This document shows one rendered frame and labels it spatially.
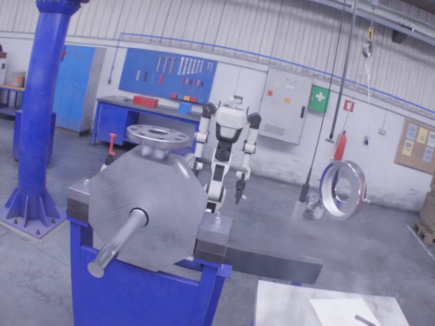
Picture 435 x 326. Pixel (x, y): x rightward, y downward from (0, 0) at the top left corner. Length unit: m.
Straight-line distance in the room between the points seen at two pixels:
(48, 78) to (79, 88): 3.83
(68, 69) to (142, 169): 5.87
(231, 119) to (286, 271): 1.75
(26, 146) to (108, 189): 1.95
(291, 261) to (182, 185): 0.80
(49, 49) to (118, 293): 2.18
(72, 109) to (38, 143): 3.86
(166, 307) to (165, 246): 0.36
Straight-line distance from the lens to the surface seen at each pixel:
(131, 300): 1.76
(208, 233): 1.45
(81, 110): 7.00
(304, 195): 2.33
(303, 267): 1.96
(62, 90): 7.26
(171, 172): 1.39
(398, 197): 7.40
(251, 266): 1.94
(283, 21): 6.71
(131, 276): 1.67
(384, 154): 7.03
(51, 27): 3.20
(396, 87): 7.07
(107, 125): 6.51
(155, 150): 1.41
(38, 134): 3.30
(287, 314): 1.47
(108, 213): 1.53
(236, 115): 3.31
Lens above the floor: 1.71
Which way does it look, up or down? 14 degrees down
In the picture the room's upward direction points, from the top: 13 degrees clockwise
